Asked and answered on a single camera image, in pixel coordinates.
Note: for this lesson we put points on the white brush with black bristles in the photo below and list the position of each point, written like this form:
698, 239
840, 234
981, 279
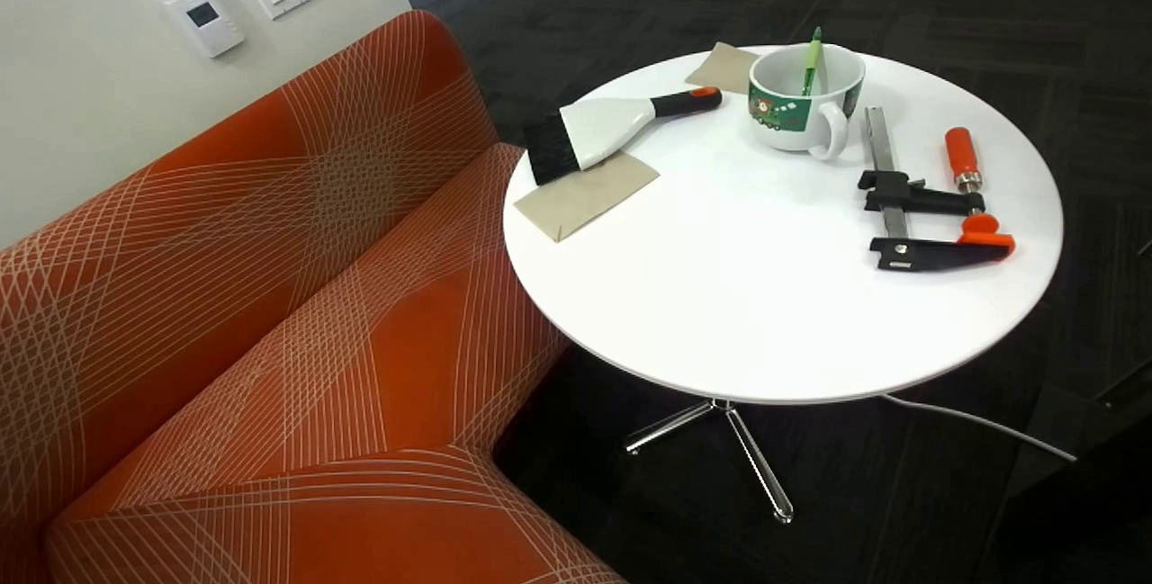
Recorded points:
598, 130

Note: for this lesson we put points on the white mug with green print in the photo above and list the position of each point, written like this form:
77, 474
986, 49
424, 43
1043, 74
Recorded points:
792, 112

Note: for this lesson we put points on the green pen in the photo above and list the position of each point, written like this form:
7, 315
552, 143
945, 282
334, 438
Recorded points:
813, 59

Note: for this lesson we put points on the black and orange bar clamp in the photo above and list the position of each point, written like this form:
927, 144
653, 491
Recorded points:
909, 197

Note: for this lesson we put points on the white thermostat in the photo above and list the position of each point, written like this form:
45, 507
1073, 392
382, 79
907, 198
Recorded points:
203, 18

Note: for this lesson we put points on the brown paper envelope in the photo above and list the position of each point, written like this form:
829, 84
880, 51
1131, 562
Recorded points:
589, 195
725, 68

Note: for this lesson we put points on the orange patterned sofa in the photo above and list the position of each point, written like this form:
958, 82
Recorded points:
252, 332

